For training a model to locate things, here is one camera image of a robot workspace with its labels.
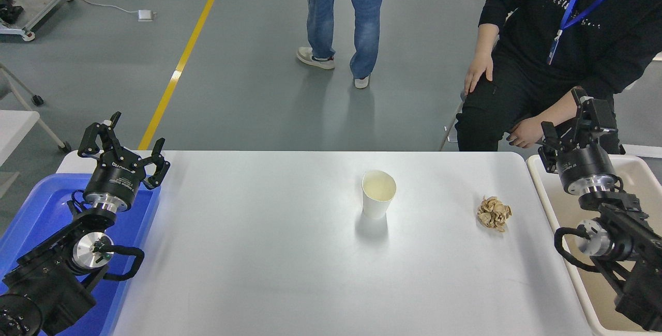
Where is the seated person's right hand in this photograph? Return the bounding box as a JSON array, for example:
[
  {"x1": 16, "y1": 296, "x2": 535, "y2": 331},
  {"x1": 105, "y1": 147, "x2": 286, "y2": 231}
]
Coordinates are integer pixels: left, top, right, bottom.
[{"x1": 464, "y1": 52, "x2": 494, "y2": 95}]

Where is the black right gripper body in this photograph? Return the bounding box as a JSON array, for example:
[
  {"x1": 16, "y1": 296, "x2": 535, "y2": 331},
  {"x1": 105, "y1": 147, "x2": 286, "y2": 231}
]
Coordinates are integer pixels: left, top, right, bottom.
[{"x1": 556, "y1": 144, "x2": 617, "y2": 192}]

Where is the large pale plastic bin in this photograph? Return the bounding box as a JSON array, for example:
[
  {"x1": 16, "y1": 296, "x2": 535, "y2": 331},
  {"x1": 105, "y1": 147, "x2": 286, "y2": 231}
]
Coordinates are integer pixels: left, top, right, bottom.
[{"x1": 526, "y1": 154, "x2": 662, "y2": 336}]

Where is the seated person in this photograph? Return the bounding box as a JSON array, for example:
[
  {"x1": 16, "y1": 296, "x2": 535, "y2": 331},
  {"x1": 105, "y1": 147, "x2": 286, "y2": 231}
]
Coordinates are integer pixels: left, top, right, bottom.
[{"x1": 454, "y1": 0, "x2": 662, "y2": 153}]

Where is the person in jeans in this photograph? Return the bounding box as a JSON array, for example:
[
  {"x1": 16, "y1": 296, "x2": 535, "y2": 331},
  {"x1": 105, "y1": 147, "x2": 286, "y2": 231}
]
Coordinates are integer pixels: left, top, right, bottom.
[{"x1": 296, "y1": 0, "x2": 388, "y2": 89}]

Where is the white wheeled side table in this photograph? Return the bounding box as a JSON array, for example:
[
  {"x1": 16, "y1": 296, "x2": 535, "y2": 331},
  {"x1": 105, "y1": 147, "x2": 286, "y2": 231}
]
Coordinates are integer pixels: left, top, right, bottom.
[{"x1": 0, "y1": 62, "x2": 72, "y2": 197}]

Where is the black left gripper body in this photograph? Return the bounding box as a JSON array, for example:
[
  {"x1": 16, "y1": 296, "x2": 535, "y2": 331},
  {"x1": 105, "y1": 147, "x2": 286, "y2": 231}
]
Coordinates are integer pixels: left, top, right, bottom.
[{"x1": 84, "y1": 155, "x2": 142, "y2": 207}]

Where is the blue plastic tray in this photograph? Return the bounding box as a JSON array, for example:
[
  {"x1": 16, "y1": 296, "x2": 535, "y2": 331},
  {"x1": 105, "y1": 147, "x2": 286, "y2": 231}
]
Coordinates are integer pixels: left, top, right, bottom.
[{"x1": 0, "y1": 173, "x2": 161, "y2": 336}]

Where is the tan paper ball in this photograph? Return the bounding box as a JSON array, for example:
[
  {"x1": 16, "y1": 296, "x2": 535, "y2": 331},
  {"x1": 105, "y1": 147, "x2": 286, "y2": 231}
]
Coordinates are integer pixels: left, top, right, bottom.
[{"x1": 476, "y1": 196, "x2": 513, "y2": 232}]

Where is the seated person's left hand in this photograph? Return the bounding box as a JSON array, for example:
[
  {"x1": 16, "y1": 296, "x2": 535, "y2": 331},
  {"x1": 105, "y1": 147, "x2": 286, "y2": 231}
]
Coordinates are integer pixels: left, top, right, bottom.
[{"x1": 507, "y1": 116, "x2": 546, "y2": 149}]

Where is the white paper cup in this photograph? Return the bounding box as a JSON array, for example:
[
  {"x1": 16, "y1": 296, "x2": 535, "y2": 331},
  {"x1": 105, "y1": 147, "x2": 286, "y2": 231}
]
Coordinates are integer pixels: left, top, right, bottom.
[{"x1": 362, "y1": 170, "x2": 397, "y2": 220}]

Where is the white floor cable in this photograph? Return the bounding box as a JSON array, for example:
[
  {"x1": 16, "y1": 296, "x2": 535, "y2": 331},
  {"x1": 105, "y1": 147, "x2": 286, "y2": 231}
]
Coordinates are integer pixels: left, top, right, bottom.
[{"x1": 72, "y1": 0, "x2": 140, "y2": 16}]

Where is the long white floor bar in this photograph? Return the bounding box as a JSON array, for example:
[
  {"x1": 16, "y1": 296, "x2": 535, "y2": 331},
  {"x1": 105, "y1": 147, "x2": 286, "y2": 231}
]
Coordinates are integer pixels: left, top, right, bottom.
[{"x1": 621, "y1": 144, "x2": 662, "y2": 159}]

